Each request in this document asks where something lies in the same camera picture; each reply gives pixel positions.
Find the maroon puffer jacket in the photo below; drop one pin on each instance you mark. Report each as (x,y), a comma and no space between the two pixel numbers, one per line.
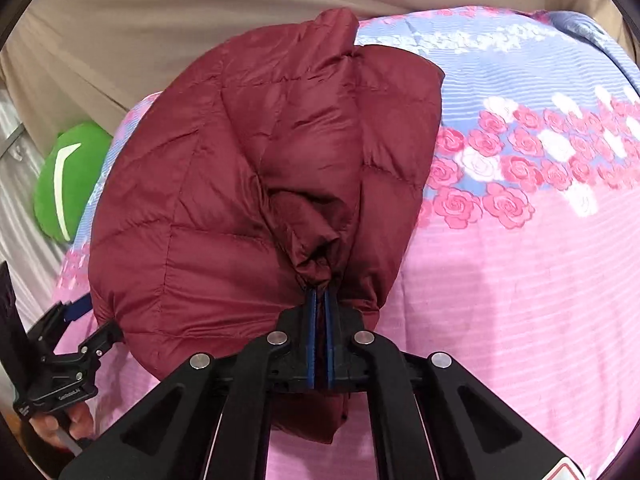
(225,185)

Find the green plush pillow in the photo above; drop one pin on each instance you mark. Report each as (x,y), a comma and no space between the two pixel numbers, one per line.
(55,185)

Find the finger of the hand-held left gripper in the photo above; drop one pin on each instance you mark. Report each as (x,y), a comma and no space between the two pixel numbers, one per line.
(75,307)
(102,335)

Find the floral pink blue bed sheet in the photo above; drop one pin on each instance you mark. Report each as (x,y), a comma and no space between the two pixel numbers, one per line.
(500,285)

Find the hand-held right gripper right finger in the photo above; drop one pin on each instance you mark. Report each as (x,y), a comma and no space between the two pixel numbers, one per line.
(329,325)

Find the person's left forearm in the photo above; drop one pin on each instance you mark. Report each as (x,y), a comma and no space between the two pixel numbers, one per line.
(42,452)

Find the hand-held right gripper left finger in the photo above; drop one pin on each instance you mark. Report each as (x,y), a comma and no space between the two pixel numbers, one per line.
(311,325)

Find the person's left hand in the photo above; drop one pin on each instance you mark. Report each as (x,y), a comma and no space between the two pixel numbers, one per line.
(47,427)

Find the beige curtain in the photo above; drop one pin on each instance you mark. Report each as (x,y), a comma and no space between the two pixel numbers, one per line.
(150,35)

